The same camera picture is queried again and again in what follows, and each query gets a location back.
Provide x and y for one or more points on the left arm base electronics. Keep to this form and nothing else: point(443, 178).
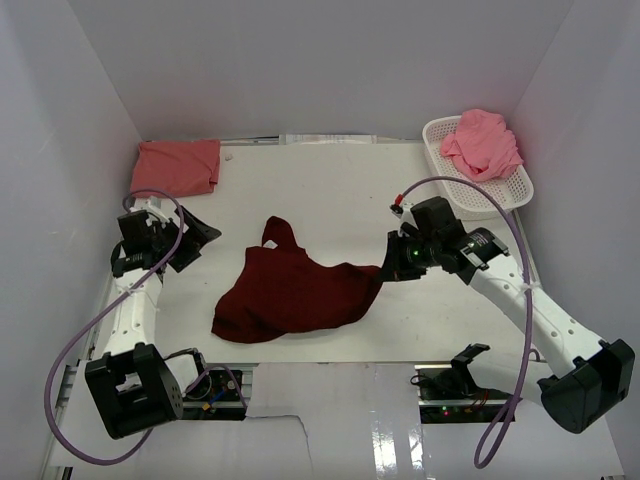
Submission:
point(216, 398)

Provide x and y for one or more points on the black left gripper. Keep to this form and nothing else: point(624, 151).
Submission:
point(194, 238)

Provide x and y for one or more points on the folded salmon t-shirt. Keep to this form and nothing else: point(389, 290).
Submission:
point(181, 168)

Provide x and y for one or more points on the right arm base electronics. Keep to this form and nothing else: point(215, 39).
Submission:
point(448, 395)

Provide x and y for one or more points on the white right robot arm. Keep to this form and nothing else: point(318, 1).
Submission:
point(582, 376)

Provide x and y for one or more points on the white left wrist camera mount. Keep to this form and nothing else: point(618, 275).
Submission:
point(145, 202)

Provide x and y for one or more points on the crumpled pink t-shirt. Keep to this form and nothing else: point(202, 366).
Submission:
point(481, 147)

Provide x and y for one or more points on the dark red t-shirt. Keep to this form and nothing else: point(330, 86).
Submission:
point(281, 290)

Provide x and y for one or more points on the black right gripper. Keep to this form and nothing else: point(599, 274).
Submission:
point(394, 267)

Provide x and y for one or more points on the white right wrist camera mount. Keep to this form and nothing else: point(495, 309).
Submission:
point(401, 209)

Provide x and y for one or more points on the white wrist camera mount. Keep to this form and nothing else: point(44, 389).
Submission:
point(401, 209)
point(145, 202)

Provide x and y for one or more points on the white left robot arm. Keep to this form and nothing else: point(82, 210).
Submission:
point(135, 387)

